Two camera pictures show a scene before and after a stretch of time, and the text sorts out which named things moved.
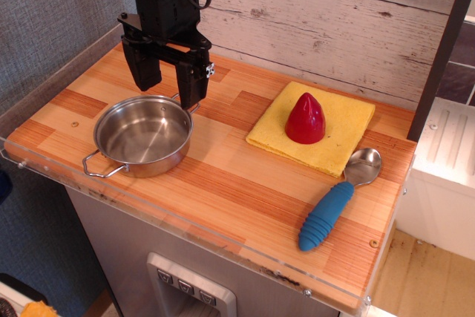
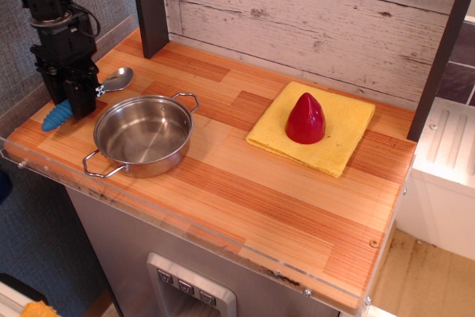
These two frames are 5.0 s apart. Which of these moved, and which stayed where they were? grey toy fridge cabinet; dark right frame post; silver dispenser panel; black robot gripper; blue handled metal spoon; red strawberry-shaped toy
Moved: black robot gripper; blue handled metal spoon
Stayed: grey toy fridge cabinet; red strawberry-shaped toy; silver dispenser panel; dark right frame post
